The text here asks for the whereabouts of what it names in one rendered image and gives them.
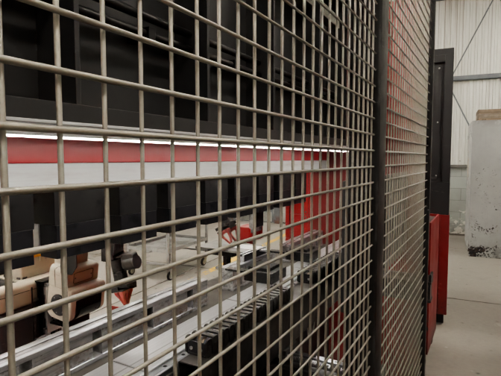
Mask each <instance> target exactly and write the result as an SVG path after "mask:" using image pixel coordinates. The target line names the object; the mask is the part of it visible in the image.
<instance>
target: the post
mask: <svg viewBox="0 0 501 376"><path fill-rule="evenodd" d="M376 2H377V3H378V4H376V3H375V17H376V19H377V21H376V20H374V34H375V35H376V36H377V38H376V37H374V51H375V52H376V54H374V68H375V69H376V71H375V70H374V85H376V87H374V94H373V101H375V102H376V103H375V104H374V103H373V117H374V118H375V119H373V131H372V134H375V135H374V136H373V135H372V150H374V151H372V166H374V167H373V168H372V169H371V182H372V181H373V182H374V183H373V184H371V198H374V199H372V200H371V213H373V215H372V216H371V229H372V228H373V230H372V231H371V243H370V245H371V244H372V246H371V247H370V261H371V260H372V261H371V262H370V276H371V275H372V277H371V278H370V281H369V292H370V291H372V292H371V293H370V294H369V306H371V308H370V309H369V319H368V322H369V321H371V323H370V324H369V325H368V337H369V336H371V338H370V339H369V340H368V351H371V352H370V354H369V355H368V367H369V366H370V368H369V370H368V376H380V375H381V341H382V274H383V240H384V206H385V140H386V105H387V71H388V5H389V0H376Z"/></svg>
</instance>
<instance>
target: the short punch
mask: <svg viewBox="0 0 501 376"><path fill-rule="evenodd" d="M262 226H263V212H260V213H256V231H260V230H262ZM249 228H250V233H253V214H250V215H249Z"/></svg>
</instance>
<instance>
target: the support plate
mask: <svg viewBox="0 0 501 376"><path fill-rule="evenodd" d="M224 245H229V243H228V242H226V241H224V240H222V246H224ZM215 248H218V240H214V241H212V242H207V243H204V244H201V249H206V250H213V249H215ZM246 251H248V250H247V249H241V248H240V253H243V252H246ZM223 252H229V253H235V254H236V248H231V249H230V248H229V250H228V249H226V250H223Z"/></svg>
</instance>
